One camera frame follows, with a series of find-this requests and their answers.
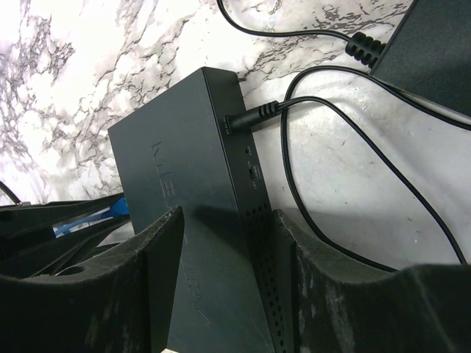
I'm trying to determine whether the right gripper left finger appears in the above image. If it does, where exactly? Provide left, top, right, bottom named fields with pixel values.
left=1, top=207, right=184, bottom=352

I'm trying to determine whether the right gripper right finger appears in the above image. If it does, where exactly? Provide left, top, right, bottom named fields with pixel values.
left=272, top=210, right=470, bottom=352

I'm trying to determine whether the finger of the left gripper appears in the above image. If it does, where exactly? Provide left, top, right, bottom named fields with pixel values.
left=1, top=193, right=127, bottom=239
left=1, top=216, right=130, bottom=278

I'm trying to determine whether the blue ethernet cable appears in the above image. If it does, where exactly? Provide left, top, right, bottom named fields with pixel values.
left=53, top=196, right=132, bottom=236

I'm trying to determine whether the black network switch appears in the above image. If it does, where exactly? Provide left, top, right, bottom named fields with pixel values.
left=108, top=67, right=293, bottom=352

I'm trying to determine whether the black power adapter with cable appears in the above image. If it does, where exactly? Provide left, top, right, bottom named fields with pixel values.
left=218, top=1, right=470, bottom=269

